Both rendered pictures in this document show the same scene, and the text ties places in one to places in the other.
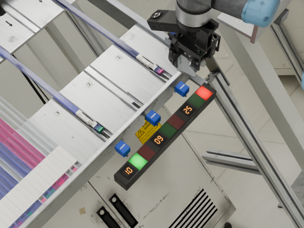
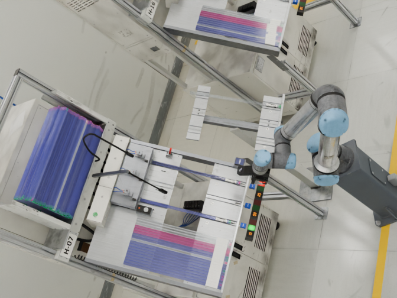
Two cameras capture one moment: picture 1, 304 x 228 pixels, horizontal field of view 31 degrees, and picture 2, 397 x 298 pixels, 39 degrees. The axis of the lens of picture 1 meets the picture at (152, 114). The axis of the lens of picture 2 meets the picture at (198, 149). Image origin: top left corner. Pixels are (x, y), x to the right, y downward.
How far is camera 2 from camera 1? 1.74 m
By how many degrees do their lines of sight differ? 13
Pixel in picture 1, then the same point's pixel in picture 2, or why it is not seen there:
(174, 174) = (247, 214)
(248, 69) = not seen: hidden behind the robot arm
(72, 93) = (207, 210)
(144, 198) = (240, 233)
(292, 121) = not seen: hidden behind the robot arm
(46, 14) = (171, 177)
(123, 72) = (223, 190)
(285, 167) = (290, 179)
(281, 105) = not seen: hidden behind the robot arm
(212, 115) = (227, 156)
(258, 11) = (291, 166)
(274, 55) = (253, 112)
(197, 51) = (264, 178)
